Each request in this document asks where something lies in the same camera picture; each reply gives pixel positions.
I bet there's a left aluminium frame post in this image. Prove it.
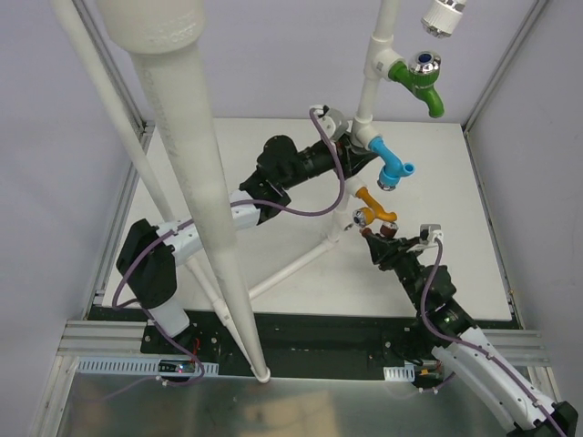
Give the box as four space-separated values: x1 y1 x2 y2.
71 0 149 134

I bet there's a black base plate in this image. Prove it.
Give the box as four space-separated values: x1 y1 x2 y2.
140 311 470 379

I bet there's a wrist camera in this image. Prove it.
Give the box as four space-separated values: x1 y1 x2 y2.
409 224 444 252
310 105 349 141

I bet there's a brown water faucet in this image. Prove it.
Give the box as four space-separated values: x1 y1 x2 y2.
360 222 399 239

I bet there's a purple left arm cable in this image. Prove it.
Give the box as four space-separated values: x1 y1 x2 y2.
111 107 347 311

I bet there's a left white cable duct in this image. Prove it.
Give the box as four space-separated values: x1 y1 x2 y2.
77 357 220 378

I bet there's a green water faucet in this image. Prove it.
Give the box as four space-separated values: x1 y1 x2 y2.
388 51 445 118

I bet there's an aluminium frame post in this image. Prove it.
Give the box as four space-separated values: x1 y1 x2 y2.
71 0 149 134
462 0 552 133

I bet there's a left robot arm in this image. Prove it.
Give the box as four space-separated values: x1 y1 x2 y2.
116 134 384 354

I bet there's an orange water faucet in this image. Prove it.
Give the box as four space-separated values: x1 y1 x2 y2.
353 187 398 228

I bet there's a blue water faucet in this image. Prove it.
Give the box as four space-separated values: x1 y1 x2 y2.
369 137 415 191

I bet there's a right white cable duct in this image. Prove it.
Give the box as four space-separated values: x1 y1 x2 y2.
384 364 415 382

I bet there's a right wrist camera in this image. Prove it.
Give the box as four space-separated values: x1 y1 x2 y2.
409 224 444 252

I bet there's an aluminium front rail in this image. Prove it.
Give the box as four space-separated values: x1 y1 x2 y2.
57 318 156 354

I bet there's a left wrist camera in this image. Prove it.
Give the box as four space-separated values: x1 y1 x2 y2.
310 105 349 141

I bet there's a white PVC pipe frame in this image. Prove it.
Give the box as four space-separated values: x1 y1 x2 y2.
47 0 406 383

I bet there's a white cable duct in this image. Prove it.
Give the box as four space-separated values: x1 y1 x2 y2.
384 364 415 382
77 357 220 378

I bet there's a white water faucet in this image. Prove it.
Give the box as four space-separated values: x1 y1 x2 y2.
421 0 466 38

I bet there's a right aluminium frame post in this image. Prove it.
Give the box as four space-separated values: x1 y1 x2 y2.
462 0 552 133

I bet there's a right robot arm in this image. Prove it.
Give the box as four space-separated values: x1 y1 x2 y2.
361 228 578 436

